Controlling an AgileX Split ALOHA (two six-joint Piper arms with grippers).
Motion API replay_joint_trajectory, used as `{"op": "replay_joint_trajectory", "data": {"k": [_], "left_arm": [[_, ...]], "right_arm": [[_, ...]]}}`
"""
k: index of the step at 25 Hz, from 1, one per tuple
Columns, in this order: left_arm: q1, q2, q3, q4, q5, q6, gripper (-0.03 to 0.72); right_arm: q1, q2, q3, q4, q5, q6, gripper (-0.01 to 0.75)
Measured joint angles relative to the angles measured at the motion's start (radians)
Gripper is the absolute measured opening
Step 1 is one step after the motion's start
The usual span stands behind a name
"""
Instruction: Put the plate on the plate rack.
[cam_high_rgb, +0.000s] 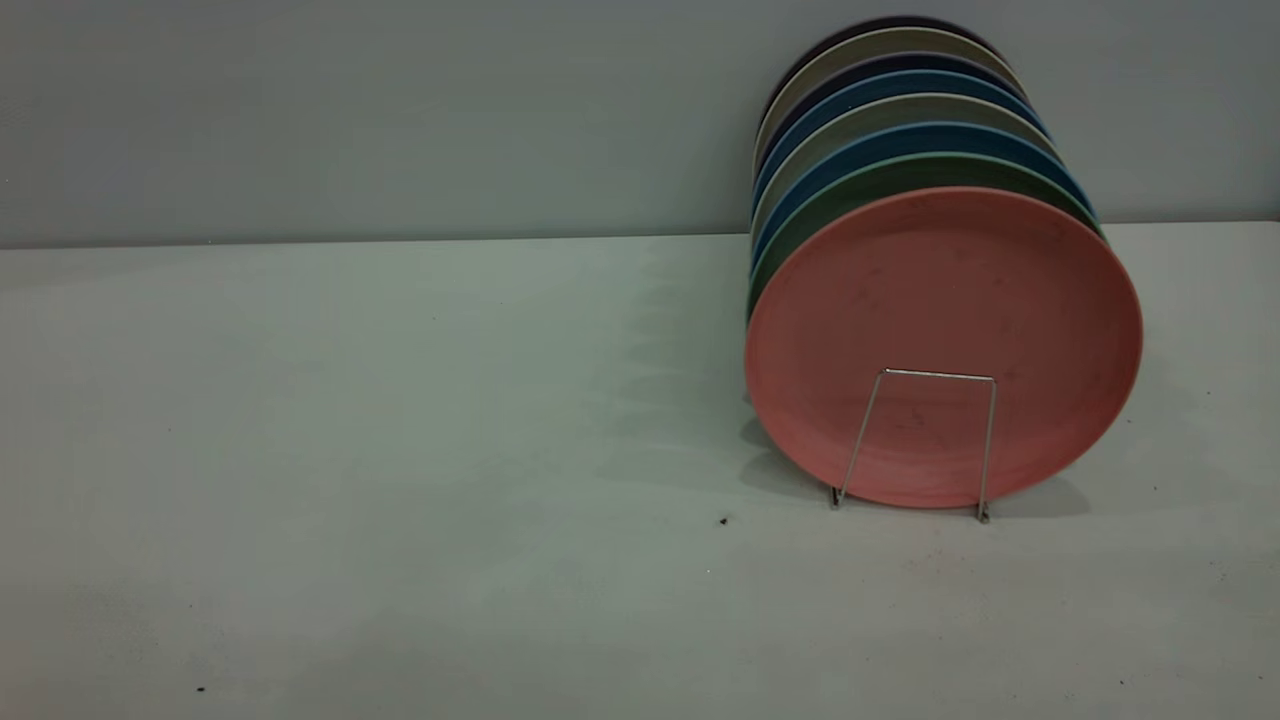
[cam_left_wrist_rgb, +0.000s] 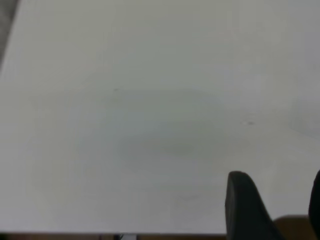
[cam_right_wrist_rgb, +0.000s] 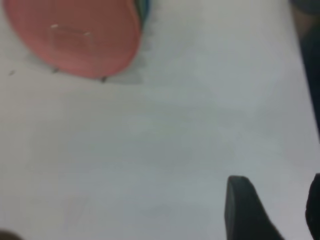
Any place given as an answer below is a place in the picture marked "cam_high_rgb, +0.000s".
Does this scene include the pink round plate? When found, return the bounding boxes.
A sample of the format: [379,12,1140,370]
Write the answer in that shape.
[745,187,1144,509]

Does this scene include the beige round plate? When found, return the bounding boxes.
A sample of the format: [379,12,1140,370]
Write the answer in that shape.
[754,27,1021,166]
[750,93,1061,241]

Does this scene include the green round plate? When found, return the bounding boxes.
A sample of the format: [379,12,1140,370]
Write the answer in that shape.
[746,152,1104,321]

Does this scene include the dark purple round plate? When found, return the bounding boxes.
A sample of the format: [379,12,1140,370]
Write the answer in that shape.
[765,16,1001,111]
[757,52,1027,173]

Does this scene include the blue round plate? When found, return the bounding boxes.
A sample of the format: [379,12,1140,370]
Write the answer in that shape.
[752,122,1098,273]
[752,68,1047,216]

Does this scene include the silver wire plate rack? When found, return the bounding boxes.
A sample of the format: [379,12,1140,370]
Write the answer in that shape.
[828,368,999,524]

